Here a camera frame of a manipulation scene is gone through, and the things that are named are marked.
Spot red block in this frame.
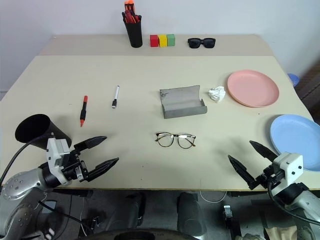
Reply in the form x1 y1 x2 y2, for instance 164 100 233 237
149 34 160 48

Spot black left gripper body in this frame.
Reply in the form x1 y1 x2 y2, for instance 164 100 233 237
60 149 90 183

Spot white paper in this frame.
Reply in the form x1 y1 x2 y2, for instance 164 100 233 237
207 86 227 103

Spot tall black pen holder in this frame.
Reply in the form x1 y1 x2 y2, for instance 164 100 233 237
124 21 144 49

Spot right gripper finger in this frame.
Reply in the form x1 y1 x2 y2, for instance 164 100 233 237
249 140 279 164
227 154 258 190

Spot orange capped marker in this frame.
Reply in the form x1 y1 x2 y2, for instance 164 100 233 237
124 0 137 16

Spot cream cloth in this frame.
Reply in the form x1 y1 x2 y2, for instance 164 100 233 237
263 226 298 240

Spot red pen in holder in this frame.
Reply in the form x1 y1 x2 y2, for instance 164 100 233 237
125 9 137 25

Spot blue plate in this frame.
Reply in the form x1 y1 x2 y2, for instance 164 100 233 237
269 114 320 173

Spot black device with silver label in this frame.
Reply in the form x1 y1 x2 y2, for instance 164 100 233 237
222 204 242 237

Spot white cable under table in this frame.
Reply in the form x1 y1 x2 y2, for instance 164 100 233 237
199 191 226 203

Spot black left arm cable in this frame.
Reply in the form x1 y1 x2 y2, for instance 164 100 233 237
0 133 55 187

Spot thin framed eyeglasses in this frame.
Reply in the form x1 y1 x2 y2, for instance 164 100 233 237
154 132 197 150

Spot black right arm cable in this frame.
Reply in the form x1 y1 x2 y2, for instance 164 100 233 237
266 180 320 225

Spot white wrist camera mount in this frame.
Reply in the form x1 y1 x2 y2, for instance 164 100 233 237
268 151 305 197
45 136 72 187

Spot red and black pen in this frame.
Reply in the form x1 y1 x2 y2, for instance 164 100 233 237
79 95 89 128

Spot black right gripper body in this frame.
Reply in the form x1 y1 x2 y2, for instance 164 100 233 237
254 162 285 190

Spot black table frame bar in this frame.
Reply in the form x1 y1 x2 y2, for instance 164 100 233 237
53 189 93 198

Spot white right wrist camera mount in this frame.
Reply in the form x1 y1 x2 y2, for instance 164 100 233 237
268 151 305 197

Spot dark rounded grey shape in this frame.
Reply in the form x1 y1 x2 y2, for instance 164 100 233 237
119 191 147 228
176 191 208 237

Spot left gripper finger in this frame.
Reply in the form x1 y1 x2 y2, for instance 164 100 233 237
83 157 120 183
73 135 108 152

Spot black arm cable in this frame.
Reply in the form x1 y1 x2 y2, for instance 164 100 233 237
266 180 320 225
0 133 55 187

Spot pink plate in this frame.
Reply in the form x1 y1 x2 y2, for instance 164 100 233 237
226 69 280 109

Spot dark curved rim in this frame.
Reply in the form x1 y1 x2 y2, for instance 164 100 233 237
92 227 201 240

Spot white marker with black cap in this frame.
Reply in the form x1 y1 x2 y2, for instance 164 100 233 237
111 85 121 110

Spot blue round object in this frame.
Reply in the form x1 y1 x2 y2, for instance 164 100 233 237
286 73 301 88

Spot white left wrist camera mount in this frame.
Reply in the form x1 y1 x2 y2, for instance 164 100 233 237
45 136 72 187

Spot black sunglasses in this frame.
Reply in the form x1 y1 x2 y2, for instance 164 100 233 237
187 37 217 50

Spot black plug cluster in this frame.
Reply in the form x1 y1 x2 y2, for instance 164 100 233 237
82 216 106 231

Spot grey glasses case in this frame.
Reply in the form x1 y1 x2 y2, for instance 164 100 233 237
159 85 209 120

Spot wide black pen cup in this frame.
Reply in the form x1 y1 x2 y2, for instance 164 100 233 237
14 113 73 152

